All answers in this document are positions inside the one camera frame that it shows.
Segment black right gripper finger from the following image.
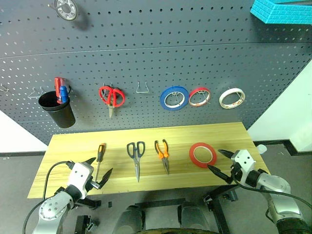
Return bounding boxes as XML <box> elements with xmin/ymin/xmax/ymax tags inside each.
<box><xmin>217</xmin><ymin>149</ymin><xmax>236</xmax><ymax>162</ymax></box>
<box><xmin>206</xmin><ymin>164</ymin><xmax>233</xmax><ymax>184</ymax></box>

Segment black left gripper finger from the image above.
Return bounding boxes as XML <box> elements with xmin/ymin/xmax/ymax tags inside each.
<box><xmin>81</xmin><ymin>157</ymin><xmax>97</xmax><ymax>167</ymax></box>
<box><xmin>98</xmin><ymin>167</ymin><xmax>114</xmax><ymax>186</ymax></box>

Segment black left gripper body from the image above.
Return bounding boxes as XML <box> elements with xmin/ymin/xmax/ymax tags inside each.
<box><xmin>87</xmin><ymin>167</ymin><xmax>102</xmax><ymax>190</ymax></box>

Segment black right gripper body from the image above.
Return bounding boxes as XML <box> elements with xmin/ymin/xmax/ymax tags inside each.
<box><xmin>228</xmin><ymin>163</ymin><xmax>242</xmax><ymax>184</ymax></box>

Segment blue grey handled scissors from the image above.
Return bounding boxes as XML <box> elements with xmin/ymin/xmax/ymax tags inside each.
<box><xmin>126</xmin><ymin>140</ymin><xmax>146</xmax><ymax>183</ymax></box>

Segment orange and black pliers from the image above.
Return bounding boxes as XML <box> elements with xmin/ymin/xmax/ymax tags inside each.
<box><xmin>154</xmin><ymin>139</ymin><xmax>170</xmax><ymax>176</ymax></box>

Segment dark grey metal pegboard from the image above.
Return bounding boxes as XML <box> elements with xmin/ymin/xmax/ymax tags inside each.
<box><xmin>0</xmin><ymin>0</ymin><xmax>312</xmax><ymax>147</ymax></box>

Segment orange and black screwdriver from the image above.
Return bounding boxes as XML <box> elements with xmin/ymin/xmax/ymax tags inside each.
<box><xmin>93</xmin><ymin>142</ymin><xmax>107</xmax><ymax>183</ymax></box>

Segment small white plastic piece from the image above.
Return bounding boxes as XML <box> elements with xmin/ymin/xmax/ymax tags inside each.
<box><xmin>255</xmin><ymin>144</ymin><xmax>269</xmax><ymax>155</ymax></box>

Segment grey rounded shape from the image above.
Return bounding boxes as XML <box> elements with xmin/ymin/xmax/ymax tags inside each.
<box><xmin>114</xmin><ymin>204</ymin><xmax>145</xmax><ymax>234</ymax></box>
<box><xmin>179</xmin><ymin>200</ymin><xmax>208</xmax><ymax>232</ymax></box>

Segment black cup holder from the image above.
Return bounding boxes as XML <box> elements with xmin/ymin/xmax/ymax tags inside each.
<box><xmin>38</xmin><ymin>90</ymin><xmax>76</xmax><ymax>128</ymax></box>

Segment red and white tape roll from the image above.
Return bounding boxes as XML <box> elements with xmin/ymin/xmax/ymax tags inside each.
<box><xmin>188</xmin><ymin>87</ymin><xmax>212</xmax><ymax>108</ymax></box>

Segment blue tape roll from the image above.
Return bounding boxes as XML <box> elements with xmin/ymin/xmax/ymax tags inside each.
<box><xmin>159</xmin><ymin>85</ymin><xmax>190</xmax><ymax>111</ymax></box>

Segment teal brick-pattern foam block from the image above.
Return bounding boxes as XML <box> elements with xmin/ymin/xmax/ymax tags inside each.
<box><xmin>250</xmin><ymin>0</ymin><xmax>312</xmax><ymax>25</ymax></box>

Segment round silver metal disc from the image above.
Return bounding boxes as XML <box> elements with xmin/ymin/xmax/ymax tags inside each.
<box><xmin>48</xmin><ymin>0</ymin><xmax>79</xmax><ymax>22</ymax></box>

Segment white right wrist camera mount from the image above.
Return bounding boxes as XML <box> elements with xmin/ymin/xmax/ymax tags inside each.
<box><xmin>230</xmin><ymin>149</ymin><xmax>257</xmax><ymax>176</ymax></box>

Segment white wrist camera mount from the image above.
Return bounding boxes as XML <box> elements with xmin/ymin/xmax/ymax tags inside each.
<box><xmin>230</xmin><ymin>149</ymin><xmax>257</xmax><ymax>176</ymax></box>
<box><xmin>66</xmin><ymin>161</ymin><xmax>95</xmax><ymax>194</ymax></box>

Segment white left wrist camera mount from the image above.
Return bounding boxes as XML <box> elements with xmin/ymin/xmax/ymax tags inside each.
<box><xmin>66</xmin><ymin>161</ymin><xmax>95</xmax><ymax>194</ymax></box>

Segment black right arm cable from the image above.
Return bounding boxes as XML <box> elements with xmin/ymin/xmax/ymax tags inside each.
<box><xmin>231</xmin><ymin>167</ymin><xmax>312</xmax><ymax>208</ymax></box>

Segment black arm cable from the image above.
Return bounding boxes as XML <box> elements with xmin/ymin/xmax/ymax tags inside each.
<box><xmin>231</xmin><ymin>167</ymin><xmax>312</xmax><ymax>208</ymax></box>
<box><xmin>22</xmin><ymin>160</ymin><xmax>74</xmax><ymax>234</ymax></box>

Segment black metal table frame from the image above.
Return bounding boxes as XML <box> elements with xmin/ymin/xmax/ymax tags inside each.
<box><xmin>72</xmin><ymin>184</ymin><xmax>239</xmax><ymax>234</ymax></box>

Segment black metal bracket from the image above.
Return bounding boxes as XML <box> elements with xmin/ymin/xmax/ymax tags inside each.
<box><xmin>74</xmin><ymin>214</ymin><xmax>100</xmax><ymax>234</ymax></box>

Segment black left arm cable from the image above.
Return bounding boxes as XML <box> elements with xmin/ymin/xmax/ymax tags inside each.
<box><xmin>22</xmin><ymin>160</ymin><xmax>74</xmax><ymax>234</ymax></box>

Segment red handled scissors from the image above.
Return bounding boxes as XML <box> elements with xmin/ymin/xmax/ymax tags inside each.
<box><xmin>98</xmin><ymin>85</ymin><xmax>127</xmax><ymax>119</ymax></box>

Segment blue handled screwdriver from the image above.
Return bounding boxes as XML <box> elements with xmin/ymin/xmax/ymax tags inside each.
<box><xmin>59</xmin><ymin>85</ymin><xmax>69</xmax><ymax>104</ymax></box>

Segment silver wire pliers holder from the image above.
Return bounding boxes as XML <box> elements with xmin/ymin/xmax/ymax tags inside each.
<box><xmin>136</xmin><ymin>80</ymin><xmax>150</xmax><ymax>94</ymax></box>

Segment silver wire loop holder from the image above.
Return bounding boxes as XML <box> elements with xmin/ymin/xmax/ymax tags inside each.
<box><xmin>27</xmin><ymin>86</ymin><xmax>47</xmax><ymax>99</ymax></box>

